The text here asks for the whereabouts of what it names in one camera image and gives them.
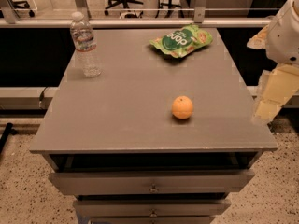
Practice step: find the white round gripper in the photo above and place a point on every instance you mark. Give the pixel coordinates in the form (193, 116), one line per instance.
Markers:
(284, 40)

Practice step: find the clear plastic water bottle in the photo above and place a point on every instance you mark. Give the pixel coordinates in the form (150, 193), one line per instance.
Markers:
(85, 45)

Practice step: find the green snack bag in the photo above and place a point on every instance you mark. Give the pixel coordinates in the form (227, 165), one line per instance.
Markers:
(183, 41)

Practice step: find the orange fruit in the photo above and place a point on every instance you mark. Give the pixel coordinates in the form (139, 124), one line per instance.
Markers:
(182, 107)

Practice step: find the upper grey drawer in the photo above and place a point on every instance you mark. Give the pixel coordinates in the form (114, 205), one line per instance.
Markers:
(160, 182)

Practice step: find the grey drawer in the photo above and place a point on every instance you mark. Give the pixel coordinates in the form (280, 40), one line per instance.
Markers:
(151, 208)
(160, 182)

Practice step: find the lower grey drawer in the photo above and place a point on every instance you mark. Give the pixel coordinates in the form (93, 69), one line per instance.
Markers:
(151, 208)

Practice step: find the grey drawer cabinet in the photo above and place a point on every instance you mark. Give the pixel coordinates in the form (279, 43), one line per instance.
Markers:
(122, 121)

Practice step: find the black chair base left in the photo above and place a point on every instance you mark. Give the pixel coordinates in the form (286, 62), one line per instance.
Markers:
(8, 5)

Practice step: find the black pole on floor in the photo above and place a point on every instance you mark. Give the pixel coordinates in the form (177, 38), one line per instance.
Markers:
(6, 133)

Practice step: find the metal guard rail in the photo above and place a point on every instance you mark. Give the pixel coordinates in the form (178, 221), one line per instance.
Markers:
(151, 14)

